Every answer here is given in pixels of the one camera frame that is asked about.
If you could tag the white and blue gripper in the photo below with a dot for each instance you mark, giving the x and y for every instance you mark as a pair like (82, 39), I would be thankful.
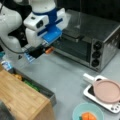
(42, 29)

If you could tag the orange carrot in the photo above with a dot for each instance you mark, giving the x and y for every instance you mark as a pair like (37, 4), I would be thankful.
(88, 116)

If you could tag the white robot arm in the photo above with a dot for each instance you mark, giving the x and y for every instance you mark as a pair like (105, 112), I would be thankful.
(11, 20)

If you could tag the small orange object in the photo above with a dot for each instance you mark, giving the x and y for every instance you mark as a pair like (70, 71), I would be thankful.
(48, 51)

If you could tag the silver toaster oven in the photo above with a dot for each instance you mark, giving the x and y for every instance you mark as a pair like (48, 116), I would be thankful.
(102, 34)

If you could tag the yellow item in drawer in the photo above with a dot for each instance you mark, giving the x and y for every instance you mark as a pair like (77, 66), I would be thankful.
(18, 77)

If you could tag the green vegetable in drawer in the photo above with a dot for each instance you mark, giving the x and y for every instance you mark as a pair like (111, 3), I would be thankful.
(31, 85)

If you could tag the open grey metal drawer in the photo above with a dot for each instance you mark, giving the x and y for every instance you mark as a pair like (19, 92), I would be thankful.
(43, 90)

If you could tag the wooden drawer cabinet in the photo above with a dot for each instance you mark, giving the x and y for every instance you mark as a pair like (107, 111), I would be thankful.
(24, 102)

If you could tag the white induction cooker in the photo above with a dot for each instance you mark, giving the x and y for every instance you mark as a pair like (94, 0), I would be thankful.
(100, 98)

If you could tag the light blue bowl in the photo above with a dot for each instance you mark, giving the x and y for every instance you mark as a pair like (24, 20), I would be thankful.
(82, 108)

